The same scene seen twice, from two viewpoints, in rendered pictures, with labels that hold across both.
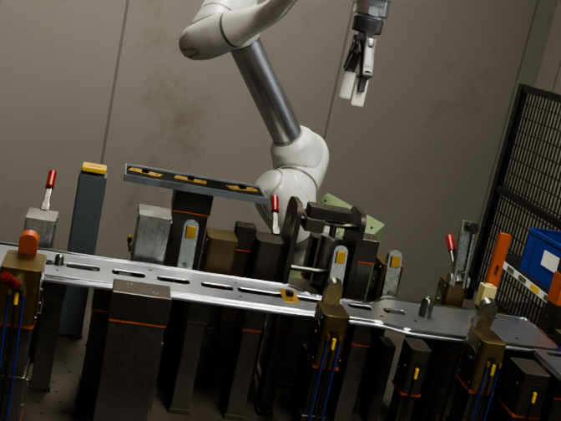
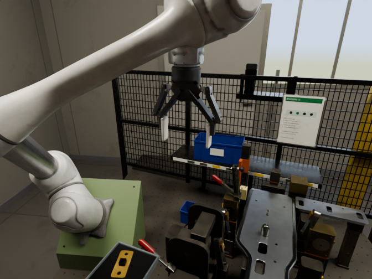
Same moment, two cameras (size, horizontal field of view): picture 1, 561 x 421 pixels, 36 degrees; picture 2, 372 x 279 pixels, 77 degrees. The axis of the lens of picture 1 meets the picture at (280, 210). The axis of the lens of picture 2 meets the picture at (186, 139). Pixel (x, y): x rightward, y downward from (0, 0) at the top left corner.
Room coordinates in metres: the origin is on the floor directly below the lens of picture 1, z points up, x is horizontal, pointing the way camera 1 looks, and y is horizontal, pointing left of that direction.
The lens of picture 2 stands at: (1.86, 0.39, 1.71)
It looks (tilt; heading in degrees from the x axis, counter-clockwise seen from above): 22 degrees down; 305
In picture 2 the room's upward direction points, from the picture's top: straight up
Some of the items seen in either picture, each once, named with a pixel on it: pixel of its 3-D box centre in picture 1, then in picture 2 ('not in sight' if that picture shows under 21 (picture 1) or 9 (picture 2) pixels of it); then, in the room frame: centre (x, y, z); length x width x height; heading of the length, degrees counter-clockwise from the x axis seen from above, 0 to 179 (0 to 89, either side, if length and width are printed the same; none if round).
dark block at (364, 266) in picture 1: (350, 311); not in sight; (2.20, -0.24, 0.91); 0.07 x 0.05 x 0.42; 12
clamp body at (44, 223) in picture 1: (32, 283); not in sight; (2.00, 0.55, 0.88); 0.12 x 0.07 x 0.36; 12
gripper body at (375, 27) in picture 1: (365, 35); (186, 83); (2.21, -0.12, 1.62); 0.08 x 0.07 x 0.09; 12
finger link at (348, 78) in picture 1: (346, 85); (164, 128); (2.28, -0.10, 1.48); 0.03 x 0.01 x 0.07; 102
